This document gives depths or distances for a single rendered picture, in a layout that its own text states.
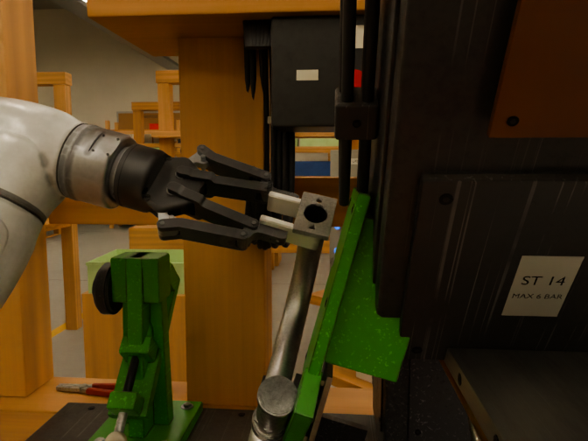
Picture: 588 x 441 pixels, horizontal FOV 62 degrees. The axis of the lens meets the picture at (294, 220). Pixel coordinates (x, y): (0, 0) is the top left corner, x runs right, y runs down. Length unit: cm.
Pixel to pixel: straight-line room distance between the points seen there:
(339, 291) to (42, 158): 35
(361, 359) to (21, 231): 38
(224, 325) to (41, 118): 45
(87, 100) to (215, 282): 1103
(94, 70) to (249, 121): 1102
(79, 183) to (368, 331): 35
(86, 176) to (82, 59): 1138
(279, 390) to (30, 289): 64
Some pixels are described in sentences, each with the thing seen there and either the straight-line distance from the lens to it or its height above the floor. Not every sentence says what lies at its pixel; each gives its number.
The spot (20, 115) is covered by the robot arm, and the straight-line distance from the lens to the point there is 62.
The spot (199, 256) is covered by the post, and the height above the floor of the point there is 114.
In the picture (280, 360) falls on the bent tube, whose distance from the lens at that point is 59.
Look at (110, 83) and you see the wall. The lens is 1161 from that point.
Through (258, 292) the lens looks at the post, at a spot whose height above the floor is 108.
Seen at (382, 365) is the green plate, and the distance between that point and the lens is 48.
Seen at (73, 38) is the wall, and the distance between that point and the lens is 1213.
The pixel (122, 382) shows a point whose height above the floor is 100.
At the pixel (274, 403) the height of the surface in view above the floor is 108.
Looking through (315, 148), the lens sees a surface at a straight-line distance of 735.
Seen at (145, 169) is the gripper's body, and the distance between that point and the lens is 56.
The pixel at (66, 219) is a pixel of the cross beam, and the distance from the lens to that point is 103.
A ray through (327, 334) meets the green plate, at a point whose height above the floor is 115.
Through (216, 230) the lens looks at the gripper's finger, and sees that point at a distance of 53.
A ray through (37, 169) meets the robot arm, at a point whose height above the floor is 129.
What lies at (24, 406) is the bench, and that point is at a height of 88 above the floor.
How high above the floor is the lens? 130
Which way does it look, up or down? 6 degrees down
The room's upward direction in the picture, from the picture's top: straight up
